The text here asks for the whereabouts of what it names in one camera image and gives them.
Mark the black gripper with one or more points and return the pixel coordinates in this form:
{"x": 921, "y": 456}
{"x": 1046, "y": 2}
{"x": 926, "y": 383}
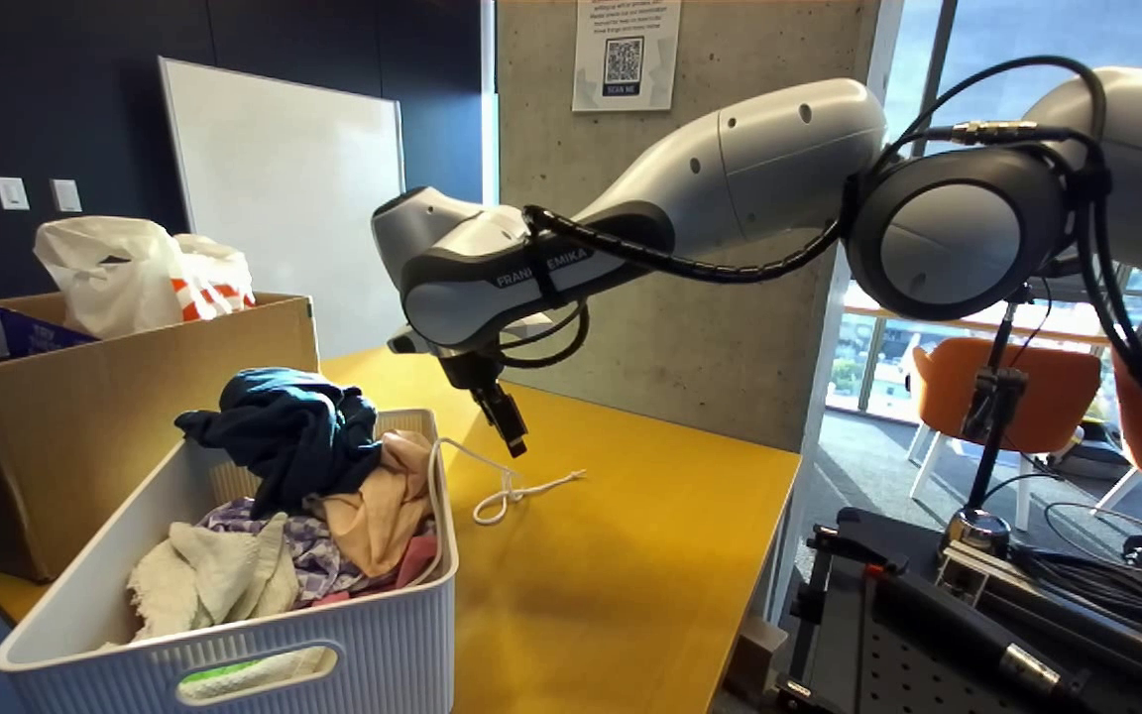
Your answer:
{"x": 476, "y": 374}

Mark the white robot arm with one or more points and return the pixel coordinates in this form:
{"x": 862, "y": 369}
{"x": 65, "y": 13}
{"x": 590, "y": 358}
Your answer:
{"x": 939, "y": 219}

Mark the white plastic basket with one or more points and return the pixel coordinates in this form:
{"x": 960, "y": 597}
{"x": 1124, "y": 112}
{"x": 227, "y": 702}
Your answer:
{"x": 384, "y": 653}

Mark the peach cloth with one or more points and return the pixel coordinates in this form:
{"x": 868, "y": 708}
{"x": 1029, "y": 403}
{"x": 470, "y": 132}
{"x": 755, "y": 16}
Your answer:
{"x": 380, "y": 525}

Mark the dark blue cloth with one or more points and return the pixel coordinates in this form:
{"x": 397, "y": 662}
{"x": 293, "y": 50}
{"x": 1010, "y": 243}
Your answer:
{"x": 294, "y": 428}

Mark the purple patterned cloth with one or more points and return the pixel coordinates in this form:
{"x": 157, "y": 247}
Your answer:
{"x": 324, "y": 574}

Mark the white board panel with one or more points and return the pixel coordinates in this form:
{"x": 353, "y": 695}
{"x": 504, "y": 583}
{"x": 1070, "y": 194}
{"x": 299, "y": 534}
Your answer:
{"x": 293, "y": 177}

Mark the beige cloth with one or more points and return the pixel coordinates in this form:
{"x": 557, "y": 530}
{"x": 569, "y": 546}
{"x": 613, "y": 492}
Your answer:
{"x": 203, "y": 576}

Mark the QR code paper sign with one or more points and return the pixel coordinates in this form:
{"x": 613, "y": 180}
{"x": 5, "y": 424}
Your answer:
{"x": 626, "y": 53}

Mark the white plastic bag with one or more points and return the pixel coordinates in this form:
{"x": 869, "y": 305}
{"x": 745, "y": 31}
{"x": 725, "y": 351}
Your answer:
{"x": 129, "y": 273}

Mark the black equipment cart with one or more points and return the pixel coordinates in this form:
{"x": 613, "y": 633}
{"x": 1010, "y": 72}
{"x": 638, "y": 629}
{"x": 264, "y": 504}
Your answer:
{"x": 897, "y": 620}

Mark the cardboard box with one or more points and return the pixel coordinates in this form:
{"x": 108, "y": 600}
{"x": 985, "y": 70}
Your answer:
{"x": 84, "y": 416}

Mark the white light switch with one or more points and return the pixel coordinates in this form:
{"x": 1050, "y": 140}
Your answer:
{"x": 14, "y": 194}
{"x": 65, "y": 194}

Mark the black camera tripod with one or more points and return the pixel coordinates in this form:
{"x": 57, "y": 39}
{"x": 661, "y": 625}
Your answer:
{"x": 989, "y": 415}

